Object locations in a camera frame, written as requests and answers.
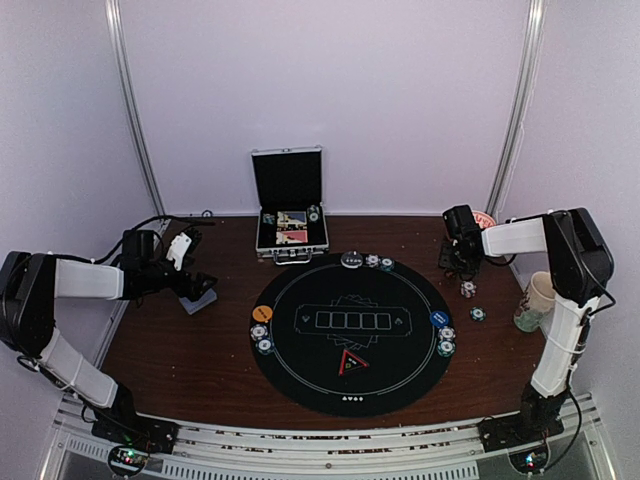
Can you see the blue white chip stack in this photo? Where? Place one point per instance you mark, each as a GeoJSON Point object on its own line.
{"type": "Point", "coordinates": [468, 289]}

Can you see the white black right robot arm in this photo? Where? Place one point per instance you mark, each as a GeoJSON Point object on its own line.
{"type": "Point", "coordinates": [580, 264]}

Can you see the green chips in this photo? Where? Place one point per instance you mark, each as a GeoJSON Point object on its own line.
{"type": "Point", "coordinates": [264, 346]}
{"type": "Point", "coordinates": [446, 348]}
{"type": "Point", "coordinates": [387, 264]}

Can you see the left aluminium frame post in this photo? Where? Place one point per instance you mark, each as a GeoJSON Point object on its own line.
{"type": "Point", "coordinates": [118, 42]}

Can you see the green blue chip stack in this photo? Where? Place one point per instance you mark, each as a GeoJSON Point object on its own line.
{"type": "Point", "coordinates": [478, 314]}

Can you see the blue patterned card deck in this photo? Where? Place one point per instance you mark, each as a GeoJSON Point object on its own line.
{"type": "Point", "coordinates": [193, 306]}

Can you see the round black poker mat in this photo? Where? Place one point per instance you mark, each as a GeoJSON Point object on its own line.
{"type": "Point", "coordinates": [321, 308]}

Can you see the aluminium poker case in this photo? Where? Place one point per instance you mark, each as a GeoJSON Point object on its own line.
{"type": "Point", "coordinates": [289, 179]}

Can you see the red patterned bowl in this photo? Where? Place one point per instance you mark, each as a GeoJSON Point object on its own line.
{"type": "Point", "coordinates": [483, 220]}

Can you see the blue chips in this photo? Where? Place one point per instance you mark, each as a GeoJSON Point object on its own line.
{"type": "Point", "coordinates": [446, 333]}
{"type": "Point", "coordinates": [258, 332]}
{"type": "Point", "coordinates": [372, 260]}

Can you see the blue card deck box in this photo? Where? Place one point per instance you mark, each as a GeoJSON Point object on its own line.
{"type": "Point", "coordinates": [291, 218]}

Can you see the orange big blind button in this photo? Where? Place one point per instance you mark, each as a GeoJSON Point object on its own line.
{"type": "Point", "coordinates": [262, 314]}

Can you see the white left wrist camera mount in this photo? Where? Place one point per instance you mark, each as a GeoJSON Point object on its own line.
{"type": "Point", "coordinates": [178, 249]}

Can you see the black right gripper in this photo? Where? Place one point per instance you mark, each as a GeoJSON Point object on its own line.
{"type": "Point", "coordinates": [445, 261]}

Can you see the aluminium frame post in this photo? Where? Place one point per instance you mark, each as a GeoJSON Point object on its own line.
{"type": "Point", "coordinates": [527, 72]}
{"type": "Point", "coordinates": [118, 42]}

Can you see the red card deck box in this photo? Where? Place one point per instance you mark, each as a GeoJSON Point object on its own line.
{"type": "Point", "coordinates": [291, 237]}

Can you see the blue small blind button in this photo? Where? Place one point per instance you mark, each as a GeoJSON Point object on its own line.
{"type": "Point", "coordinates": [440, 319]}

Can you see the green chip stack in case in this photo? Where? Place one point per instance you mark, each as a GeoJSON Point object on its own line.
{"type": "Point", "coordinates": [313, 213]}

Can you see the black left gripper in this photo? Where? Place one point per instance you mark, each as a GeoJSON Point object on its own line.
{"type": "Point", "coordinates": [194, 292]}

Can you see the red triangle all-in marker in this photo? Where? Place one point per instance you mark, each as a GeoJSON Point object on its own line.
{"type": "Point", "coordinates": [350, 362]}

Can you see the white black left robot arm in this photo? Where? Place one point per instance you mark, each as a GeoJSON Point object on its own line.
{"type": "Point", "coordinates": [138, 265]}

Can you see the clear dealer button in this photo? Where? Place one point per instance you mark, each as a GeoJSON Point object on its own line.
{"type": "Point", "coordinates": [352, 260]}

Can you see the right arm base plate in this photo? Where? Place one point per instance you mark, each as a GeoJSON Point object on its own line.
{"type": "Point", "coordinates": [506, 432]}

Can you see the green ceramic mug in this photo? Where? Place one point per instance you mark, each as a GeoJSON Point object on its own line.
{"type": "Point", "coordinates": [537, 301]}

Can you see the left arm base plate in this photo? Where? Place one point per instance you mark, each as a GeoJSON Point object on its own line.
{"type": "Point", "coordinates": [155, 436]}

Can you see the teal chip stack in case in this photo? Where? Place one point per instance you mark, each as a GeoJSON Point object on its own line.
{"type": "Point", "coordinates": [269, 219]}

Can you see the right aluminium frame post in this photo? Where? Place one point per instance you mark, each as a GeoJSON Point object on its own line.
{"type": "Point", "coordinates": [527, 72]}

